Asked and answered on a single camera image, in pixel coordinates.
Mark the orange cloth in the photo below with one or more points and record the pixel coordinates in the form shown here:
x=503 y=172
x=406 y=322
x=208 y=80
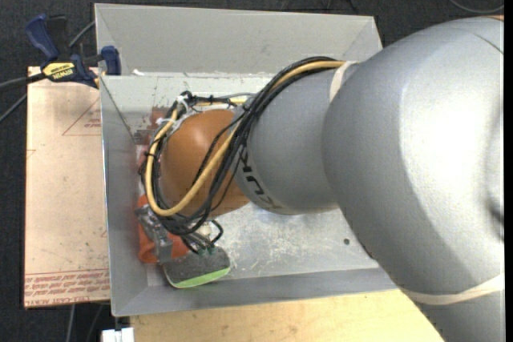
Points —
x=145 y=252

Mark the green sponge grey scouring pad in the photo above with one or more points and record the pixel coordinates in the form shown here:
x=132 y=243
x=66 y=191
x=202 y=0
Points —
x=196 y=266

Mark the brown cardboard board red print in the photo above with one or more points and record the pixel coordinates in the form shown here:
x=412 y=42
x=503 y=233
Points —
x=64 y=180

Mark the grey metal bin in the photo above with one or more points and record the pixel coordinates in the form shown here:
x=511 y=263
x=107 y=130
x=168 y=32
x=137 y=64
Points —
x=224 y=40

